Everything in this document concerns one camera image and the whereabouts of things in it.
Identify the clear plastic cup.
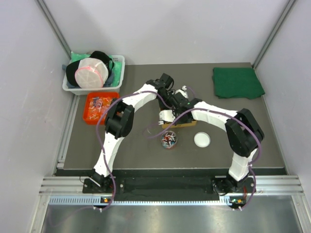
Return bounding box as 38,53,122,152
160,131,177,150

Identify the white round lid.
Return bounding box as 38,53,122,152
194,132,211,148

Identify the white cable duct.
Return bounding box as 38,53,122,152
49,196,237,206

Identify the black cap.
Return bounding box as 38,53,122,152
66,51,115,88

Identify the dark green folded cloth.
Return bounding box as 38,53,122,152
212,67,265,100

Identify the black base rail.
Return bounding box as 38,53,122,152
54,167,262,201

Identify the orange candy tray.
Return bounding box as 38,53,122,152
83,92,120,125

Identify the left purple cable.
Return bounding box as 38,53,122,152
96,86,196,212

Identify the green patterned cloth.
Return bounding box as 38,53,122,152
66,51,122,88

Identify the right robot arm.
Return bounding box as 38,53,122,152
169,93,264,195

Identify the tan candy box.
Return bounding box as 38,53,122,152
157,97,198,129

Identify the white plastic basket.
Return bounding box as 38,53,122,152
62,51,125,96

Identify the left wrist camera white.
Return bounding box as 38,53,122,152
175,85,189,99

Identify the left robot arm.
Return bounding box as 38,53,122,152
85,73,174,194

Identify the white mesh laundry bag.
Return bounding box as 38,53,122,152
74,58,109,89

